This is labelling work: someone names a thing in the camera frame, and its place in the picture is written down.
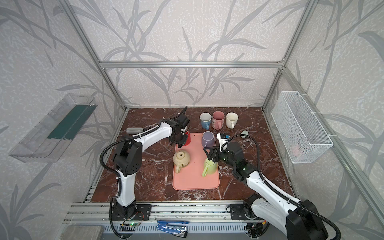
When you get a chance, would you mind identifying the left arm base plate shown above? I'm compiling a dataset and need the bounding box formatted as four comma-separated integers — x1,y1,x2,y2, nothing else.
109,204,152,221

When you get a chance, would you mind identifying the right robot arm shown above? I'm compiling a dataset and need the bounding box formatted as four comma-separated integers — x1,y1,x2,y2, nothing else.
204,142,342,240

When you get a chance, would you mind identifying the aluminium mounting rail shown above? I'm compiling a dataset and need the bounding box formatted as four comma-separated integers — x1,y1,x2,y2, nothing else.
63,201,250,224

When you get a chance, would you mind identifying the white mug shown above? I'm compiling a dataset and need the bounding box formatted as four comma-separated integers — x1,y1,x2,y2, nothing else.
226,113,239,129

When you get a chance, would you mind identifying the beige teapot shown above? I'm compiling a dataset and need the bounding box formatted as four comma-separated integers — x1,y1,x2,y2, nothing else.
173,150,191,174

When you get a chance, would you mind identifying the green mug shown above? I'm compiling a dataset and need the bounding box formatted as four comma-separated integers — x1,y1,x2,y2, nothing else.
202,159,218,177

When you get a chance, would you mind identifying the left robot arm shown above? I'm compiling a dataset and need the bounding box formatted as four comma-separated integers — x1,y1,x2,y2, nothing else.
99,107,190,219

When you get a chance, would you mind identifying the clear plastic wall shelf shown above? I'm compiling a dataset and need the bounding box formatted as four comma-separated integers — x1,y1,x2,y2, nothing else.
9,94,98,163

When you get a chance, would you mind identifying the pink mug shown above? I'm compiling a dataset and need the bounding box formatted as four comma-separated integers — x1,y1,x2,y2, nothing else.
212,111,225,130

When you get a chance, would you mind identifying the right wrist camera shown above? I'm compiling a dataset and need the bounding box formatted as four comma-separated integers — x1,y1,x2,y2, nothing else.
217,133,230,152

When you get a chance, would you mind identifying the red mug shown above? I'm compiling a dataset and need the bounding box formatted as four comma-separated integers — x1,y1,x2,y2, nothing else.
185,131,191,146

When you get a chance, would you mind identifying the pink plastic tray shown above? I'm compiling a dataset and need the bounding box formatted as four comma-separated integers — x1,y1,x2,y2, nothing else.
173,133,220,191

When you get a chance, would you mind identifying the blue stapler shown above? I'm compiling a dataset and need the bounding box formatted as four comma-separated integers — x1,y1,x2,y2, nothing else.
156,220,190,238

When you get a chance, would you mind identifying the white wire basket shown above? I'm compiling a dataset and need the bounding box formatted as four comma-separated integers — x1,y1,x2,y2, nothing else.
272,91,334,164

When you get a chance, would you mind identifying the silver metal cylinder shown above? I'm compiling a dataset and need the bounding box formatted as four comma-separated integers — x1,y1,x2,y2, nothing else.
125,128,144,135

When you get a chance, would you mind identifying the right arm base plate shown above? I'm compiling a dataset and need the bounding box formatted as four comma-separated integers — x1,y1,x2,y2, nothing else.
226,204,249,221

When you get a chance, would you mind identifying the pink object in basket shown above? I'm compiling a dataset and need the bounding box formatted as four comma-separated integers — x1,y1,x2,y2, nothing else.
291,145,304,161

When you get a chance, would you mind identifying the blue mug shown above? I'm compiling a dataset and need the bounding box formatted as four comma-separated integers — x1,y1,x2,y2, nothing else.
200,113,212,131

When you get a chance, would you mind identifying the purple mug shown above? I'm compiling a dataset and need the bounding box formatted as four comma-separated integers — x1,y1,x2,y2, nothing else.
202,131,215,148

